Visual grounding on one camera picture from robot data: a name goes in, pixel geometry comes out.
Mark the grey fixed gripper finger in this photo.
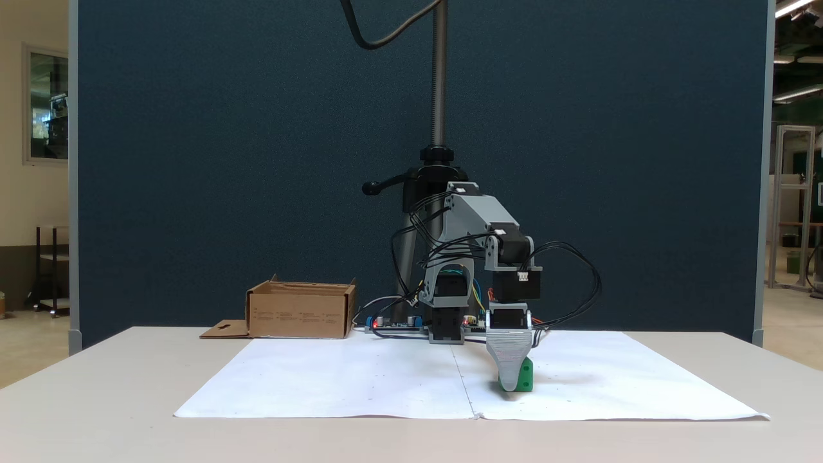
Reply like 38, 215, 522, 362
486, 331, 534, 392

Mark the green die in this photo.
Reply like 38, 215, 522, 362
498, 356, 535, 394

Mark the blue power circuit board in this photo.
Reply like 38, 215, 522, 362
364, 313, 429, 334

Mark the white paper sheet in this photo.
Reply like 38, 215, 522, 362
453, 331, 771, 422
174, 336, 478, 421

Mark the brown cardboard box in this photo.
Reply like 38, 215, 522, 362
199, 275, 358, 340

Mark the dark blue partition panel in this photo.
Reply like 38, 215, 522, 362
68, 0, 776, 349

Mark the fluorescent ceiling light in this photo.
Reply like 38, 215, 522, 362
775, 0, 816, 19
773, 84, 823, 104

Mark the black shelf cart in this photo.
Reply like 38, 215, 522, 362
26, 224, 71, 318

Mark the black gripper motor cable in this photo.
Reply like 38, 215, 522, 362
522, 242, 602, 336

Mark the black wrist motor cable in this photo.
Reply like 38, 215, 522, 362
390, 190, 496, 306

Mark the black camera stand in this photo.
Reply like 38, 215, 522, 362
361, 0, 473, 322

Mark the aluminium profile frame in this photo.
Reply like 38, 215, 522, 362
768, 125, 818, 292

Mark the black camera cable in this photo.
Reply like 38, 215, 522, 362
340, 0, 446, 51

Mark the framed wall window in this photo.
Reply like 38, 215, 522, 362
23, 43, 70, 167

